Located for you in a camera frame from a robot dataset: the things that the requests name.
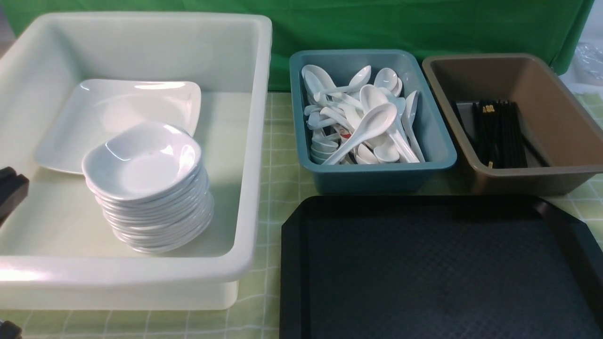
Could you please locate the green backdrop cloth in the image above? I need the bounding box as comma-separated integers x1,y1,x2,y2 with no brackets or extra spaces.
1,0,594,91

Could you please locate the black chopsticks bundle in bin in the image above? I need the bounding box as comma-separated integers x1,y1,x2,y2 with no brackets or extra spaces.
450,100,550,169

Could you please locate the green checked tablecloth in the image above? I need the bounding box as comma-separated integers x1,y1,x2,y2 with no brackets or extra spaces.
0,92,603,339

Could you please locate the stack of small white bowls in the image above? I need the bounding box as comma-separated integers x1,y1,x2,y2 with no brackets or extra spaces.
81,121,214,255

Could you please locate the large white square plate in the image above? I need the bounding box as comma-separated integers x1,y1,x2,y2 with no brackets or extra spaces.
34,79,202,175

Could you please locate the brown plastic bin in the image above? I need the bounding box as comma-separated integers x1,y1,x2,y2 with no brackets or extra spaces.
422,53,602,196

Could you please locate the teal plastic bin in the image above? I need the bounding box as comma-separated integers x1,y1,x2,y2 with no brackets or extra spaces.
289,49,457,194

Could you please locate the large white plastic tub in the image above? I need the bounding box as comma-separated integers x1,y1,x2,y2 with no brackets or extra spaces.
1,12,273,310

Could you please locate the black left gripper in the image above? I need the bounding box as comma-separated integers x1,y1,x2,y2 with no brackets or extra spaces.
0,167,30,226

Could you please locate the pile of white spoons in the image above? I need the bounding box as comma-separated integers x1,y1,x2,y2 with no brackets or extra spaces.
300,65,426,165

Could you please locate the black plastic tray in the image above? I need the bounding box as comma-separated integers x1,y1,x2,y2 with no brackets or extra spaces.
279,195,603,339

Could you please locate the clear plastic bag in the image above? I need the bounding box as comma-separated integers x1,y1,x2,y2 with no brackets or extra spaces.
574,41,603,86

